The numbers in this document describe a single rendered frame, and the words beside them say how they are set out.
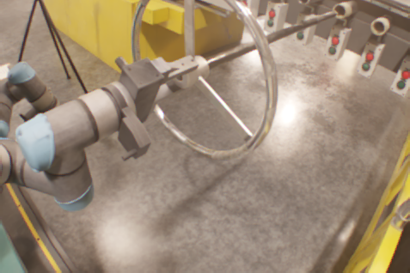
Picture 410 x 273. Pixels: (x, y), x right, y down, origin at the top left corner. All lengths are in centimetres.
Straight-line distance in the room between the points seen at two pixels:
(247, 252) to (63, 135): 103
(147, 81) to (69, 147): 15
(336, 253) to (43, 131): 129
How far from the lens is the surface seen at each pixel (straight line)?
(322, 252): 144
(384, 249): 107
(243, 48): 70
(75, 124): 44
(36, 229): 104
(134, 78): 46
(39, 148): 43
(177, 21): 182
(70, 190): 51
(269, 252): 135
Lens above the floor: 116
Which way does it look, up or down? 39 degrees down
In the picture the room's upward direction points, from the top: 7 degrees clockwise
